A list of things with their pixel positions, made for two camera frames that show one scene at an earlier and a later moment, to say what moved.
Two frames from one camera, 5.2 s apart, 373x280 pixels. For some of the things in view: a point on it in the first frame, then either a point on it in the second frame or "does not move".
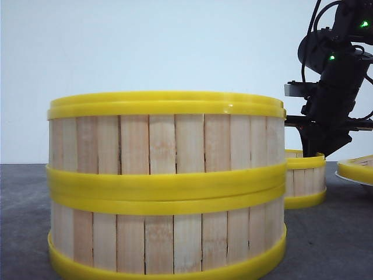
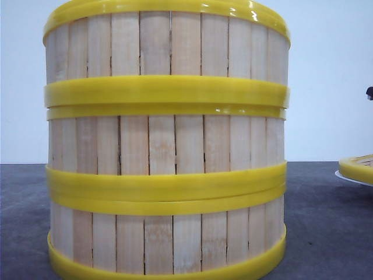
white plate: x=352 y=181 does not move
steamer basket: x=305 y=182 -> x=175 y=53
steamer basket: x=165 y=145 does not move
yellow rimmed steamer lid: x=359 y=169 does not move
